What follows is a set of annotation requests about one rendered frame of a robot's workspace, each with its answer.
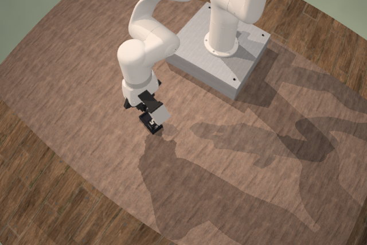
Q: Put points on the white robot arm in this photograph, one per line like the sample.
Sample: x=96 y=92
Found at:
x=153 y=42

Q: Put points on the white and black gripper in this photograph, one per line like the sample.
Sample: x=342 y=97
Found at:
x=131 y=95

